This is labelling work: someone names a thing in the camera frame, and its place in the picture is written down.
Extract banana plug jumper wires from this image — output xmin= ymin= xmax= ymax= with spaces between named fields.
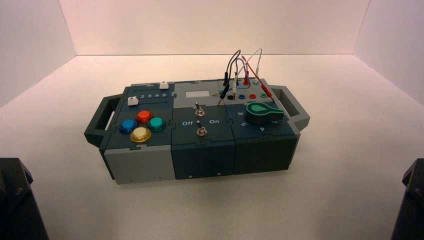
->
xmin=211 ymin=57 xmax=254 ymax=99

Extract black jumper wire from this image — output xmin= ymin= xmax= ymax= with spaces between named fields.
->
xmin=216 ymin=49 xmax=242 ymax=107

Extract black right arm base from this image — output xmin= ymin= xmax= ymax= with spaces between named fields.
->
xmin=390 ymin=158 xmax=424 ymax=240

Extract green and black rotary knob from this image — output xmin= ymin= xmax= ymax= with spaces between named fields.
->
xmin=245 ymin=101 xmax=285 ymax=126

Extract green push button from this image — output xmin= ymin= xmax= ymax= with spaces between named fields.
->
xmin=147 ymin=117 xmax=167 ymax=132

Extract yellow push button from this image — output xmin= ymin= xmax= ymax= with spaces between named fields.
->
xmin=129 ymin=126 xmax=153 ymax=144

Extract red push button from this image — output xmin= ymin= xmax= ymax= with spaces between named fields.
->
xmin=136 ymin=109 xmax=154 ymax=125

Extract white jumper wire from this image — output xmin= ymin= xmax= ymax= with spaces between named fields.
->
xmin=231 ymin=48 xmax=264 ymax=94

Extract blue push button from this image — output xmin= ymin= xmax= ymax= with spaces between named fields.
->
xmin=119 ymin=119 xmax=138 ymax=135

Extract white display window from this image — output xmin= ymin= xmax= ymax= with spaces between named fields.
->
xmin=185 ymin=90 xmax=210 ymax=99

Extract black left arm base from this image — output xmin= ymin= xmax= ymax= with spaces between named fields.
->
xmin=0 ymin=157 xmax=51 ymax=240

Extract grey and teal task box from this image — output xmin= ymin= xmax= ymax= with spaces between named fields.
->
xmin=83 ymin=78 xmax=311 ymax=185

